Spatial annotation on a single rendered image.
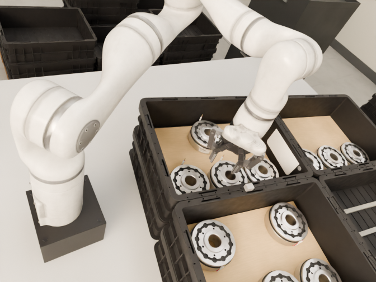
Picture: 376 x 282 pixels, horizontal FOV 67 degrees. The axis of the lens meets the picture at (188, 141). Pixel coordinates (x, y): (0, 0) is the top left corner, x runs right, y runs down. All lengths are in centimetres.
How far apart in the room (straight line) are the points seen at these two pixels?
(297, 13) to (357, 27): 216
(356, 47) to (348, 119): 305
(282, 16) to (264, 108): 168
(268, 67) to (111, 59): 26
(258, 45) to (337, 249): 52
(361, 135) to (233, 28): 75
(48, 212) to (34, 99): 27
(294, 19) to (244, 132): 162
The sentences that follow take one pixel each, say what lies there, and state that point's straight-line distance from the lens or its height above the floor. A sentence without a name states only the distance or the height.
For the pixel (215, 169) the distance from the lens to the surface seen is 75.
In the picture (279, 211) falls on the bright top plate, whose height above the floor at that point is 86.
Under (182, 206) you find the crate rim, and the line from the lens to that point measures 58.
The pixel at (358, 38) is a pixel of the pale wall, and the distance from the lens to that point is 422.
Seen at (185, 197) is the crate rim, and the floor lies 93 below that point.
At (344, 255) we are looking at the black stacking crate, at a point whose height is 88.
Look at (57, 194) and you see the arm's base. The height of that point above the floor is 94.
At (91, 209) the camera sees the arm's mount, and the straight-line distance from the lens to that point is 70.
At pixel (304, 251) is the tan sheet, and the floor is 83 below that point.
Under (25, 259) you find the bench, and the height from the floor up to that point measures 70.
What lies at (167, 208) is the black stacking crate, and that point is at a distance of 64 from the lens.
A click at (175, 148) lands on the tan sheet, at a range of 79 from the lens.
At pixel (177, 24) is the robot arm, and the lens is 65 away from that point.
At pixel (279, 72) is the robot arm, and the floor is 120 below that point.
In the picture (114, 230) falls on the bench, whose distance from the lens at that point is 79.
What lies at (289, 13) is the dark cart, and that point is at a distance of 217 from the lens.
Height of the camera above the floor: 143
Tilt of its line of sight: 47 degrees down
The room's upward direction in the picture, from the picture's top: 25 degrees clockwise
